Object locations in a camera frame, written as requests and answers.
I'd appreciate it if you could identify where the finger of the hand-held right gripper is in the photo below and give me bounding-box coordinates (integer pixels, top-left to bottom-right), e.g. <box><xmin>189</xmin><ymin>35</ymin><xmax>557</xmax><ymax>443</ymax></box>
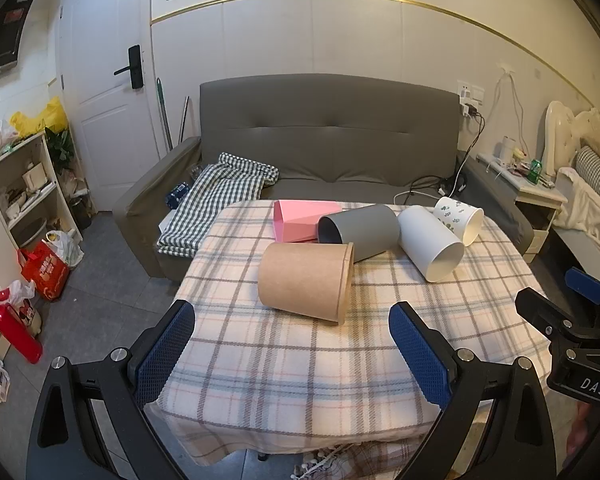
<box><xmin>514</xmin><ymin>286</ymin><xmax>582</xmax><ymax>342</ymax></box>
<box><xmin>565</xmin><ymin>266</ymin><xmax>600</xmax><ymax>333</ymax></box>

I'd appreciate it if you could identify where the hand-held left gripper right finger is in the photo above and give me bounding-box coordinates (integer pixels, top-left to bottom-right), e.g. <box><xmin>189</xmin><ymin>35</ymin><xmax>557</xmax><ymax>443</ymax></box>
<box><xmin>388</xmin><ymin>301</ymin><xmax>559</xmax><ymax>480</ymax></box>

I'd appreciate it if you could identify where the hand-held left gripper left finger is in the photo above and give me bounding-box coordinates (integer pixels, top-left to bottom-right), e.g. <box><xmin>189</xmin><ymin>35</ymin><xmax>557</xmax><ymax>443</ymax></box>
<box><xmin>27</xmin><ymin>299</ymin><xmax>197</xmax><ymax>480</ymax></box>

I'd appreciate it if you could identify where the brown paper cup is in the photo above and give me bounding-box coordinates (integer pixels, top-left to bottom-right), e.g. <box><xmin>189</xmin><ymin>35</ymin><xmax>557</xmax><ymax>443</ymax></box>
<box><xmin>258</xmin><ymin>241</ymin><xmax>355</xmax><ymax>326</ymax></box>

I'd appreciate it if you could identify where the plain white cup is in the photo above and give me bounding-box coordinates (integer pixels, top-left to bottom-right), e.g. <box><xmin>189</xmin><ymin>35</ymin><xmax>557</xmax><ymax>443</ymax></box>
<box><xmin>397</xmin><ymin>205</ymin><xmax>465</xmax><ymax>282</ymax></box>

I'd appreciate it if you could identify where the white leaf-print cup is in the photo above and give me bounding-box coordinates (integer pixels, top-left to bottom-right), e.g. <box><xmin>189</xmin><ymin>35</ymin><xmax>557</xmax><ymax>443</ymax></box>
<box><xmin>434</xmin><ymin>196</ymin><xmax>484</xmax><ymax>246</ymax></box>

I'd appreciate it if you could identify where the grey cup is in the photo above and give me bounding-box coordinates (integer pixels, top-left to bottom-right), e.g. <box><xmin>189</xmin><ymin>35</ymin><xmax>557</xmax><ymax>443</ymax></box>
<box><xmin>317</xmin><ymin>204</ymin><xmax>401</xmax><ymax>263</ymax></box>

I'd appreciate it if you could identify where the white bed blanket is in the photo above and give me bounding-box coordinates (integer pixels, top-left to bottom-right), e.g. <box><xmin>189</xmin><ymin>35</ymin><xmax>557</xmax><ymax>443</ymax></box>
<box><xmin>552</xmin><ymin>167</ymin><xmax>600</xmax><ymax>248</ymax></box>

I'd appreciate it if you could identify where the white nightstand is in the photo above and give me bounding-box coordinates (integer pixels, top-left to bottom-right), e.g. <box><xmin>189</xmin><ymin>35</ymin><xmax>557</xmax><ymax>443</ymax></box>
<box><xmin>475</xmin><ymin>152</ymin><xmax>569</xmax><ymax>264</ymax></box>

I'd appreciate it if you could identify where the checked pillow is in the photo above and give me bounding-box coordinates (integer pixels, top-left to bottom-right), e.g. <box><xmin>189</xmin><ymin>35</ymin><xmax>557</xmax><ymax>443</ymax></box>
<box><xmin>572</xmin><ymin>146</ymin><xmax>600</xmax><ymax>202</ymax></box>

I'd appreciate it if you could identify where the plaid tablecloth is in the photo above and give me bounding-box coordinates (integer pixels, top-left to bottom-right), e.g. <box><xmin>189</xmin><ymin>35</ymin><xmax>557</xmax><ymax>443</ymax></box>
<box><xmin>145</xmin><ymin>200</ymin><xmax>554</xmax><ymax>468</ymax></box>

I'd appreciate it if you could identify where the fringed plaid blanket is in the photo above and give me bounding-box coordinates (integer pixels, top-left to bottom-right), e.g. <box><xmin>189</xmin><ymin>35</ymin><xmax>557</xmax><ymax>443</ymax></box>
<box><xmin>290</xmin><ymin>437</ymin><xmax>433</xmax><ymax>480</ymax></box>

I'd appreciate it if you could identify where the red paper bag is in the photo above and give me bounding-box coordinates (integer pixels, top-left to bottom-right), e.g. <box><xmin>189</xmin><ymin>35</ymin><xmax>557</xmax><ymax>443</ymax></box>
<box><xmin>19</xmin><ymin>241</ymin><xmax>71</xmax><ymax>302</ymax></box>

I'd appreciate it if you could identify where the white plastic bag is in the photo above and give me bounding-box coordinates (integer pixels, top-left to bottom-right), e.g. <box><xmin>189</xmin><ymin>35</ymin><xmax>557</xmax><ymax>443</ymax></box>
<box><xmin>45</xmin><ymin>230</ymin><xmax>85</xmax><ymax>268</ymax></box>

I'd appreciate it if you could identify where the red cartoon-print bag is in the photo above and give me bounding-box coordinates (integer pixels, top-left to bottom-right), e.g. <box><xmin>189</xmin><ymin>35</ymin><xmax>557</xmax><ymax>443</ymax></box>
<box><xmin>0</xmin><ymin>285</ymin><xmax>44</xmax><ymax>365</ymax></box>

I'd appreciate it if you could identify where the blue packet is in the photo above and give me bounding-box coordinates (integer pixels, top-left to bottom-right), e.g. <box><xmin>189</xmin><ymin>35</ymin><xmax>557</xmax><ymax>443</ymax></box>
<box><xmin>165</xmin><ymin>183</ymin><xmax>189</xmax><ymax>209</ymax></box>

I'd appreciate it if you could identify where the white bed headboard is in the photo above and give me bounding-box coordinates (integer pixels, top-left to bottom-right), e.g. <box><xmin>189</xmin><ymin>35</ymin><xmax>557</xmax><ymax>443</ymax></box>
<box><xmin>544</xmin><ymin>100</ymin><xmax>600</xmax><ymax>171</ymax></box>

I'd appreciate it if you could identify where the green checked cloth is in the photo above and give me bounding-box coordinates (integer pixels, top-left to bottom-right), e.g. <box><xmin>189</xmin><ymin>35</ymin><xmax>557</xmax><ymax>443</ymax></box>
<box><xmin>156</xmin><ymin>152</ymin><xmax>280</xmax><ymax>260</ymax></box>

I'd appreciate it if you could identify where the pink box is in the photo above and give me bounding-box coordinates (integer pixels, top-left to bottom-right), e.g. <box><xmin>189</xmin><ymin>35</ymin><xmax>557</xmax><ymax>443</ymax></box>
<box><xmin>273</xmin><ymin>200</ymin><xmax>344</xmax><ymax>245</ymax></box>

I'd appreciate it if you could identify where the cream storage shelf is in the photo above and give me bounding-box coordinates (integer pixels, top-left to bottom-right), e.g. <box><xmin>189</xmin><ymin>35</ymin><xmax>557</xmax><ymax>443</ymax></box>
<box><xmin>0</xmin><ymin>130</ymin><xmax>84</xmax><ymax>252</ymax></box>

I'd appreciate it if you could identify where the green plant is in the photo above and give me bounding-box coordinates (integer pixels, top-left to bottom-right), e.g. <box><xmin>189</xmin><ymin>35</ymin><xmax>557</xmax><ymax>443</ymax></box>
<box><xmin>45</xmin><ymin>127</ymin><xmax>76</xmax><ymax>177</ymax></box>

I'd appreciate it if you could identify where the metal pole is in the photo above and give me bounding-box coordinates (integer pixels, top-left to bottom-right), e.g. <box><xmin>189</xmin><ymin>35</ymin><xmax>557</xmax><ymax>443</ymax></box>
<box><xmin>177</xmin><ymin>96</ymin><xmax>190</xmax><ymax>144</ymax></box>

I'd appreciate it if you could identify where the white door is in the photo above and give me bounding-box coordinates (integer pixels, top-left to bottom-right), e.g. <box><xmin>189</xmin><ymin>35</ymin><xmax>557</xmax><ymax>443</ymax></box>
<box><xmin>57</xmin><ymin>0</ymin><xmax>167</xmax><ymax>213</ymax></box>

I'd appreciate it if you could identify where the grey sofa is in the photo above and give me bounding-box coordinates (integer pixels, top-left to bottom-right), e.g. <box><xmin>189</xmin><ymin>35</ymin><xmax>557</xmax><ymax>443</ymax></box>
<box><xmin>112</xmin><ymin>74</ymin><xmax>535</xmax><ymax>281</ymax></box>

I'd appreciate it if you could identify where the yellow plastic bag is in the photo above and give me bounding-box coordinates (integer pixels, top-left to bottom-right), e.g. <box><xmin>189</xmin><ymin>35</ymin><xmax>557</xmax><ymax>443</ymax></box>
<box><xmin>10</xmin><ymin>97</ymin><xmax>69</xmax><ymax>137</ymax></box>

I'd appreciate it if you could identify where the white charging cable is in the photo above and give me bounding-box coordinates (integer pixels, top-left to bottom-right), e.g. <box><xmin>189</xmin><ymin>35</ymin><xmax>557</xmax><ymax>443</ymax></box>
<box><xmin>393</xmin><ymin>187</ymin><xmax>449</xmax><ymax>206</ymax></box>

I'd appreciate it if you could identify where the black cable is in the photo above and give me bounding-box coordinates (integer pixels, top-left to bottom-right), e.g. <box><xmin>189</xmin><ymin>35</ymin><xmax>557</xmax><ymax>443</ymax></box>
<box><xmin>394</xmin><ymin>109</ymin><xmax>486</xmax><ymax>206</ymax></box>

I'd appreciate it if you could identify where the white hanging cable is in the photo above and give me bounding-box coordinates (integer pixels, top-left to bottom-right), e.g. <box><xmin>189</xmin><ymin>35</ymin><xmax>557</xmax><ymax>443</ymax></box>
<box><xmin>489</xmin><ymin>64</ymin><xmax>531</xmax><ymax>162</ymax></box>

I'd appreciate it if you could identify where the white wall socket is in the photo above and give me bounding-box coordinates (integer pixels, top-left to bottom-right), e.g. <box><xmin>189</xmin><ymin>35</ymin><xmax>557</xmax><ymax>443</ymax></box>
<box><xmin>456</xmin><ymin>80</ymin><xmax>486</xmax><ymax>107</ymax></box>

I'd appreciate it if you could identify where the green broom handle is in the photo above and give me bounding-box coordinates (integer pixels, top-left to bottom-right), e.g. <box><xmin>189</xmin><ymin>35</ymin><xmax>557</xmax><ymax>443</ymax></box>
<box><xmin>155</xmin><ymin>78</ymin><xmax>174</xmax><ymax>153</ymax></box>

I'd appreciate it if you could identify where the black door lock handle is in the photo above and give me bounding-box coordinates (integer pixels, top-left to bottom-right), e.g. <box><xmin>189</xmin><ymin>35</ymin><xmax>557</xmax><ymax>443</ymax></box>
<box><xmin>113</xmin><ymin>45</ymin><xmax>144</xmax><ymax>90</ymax></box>

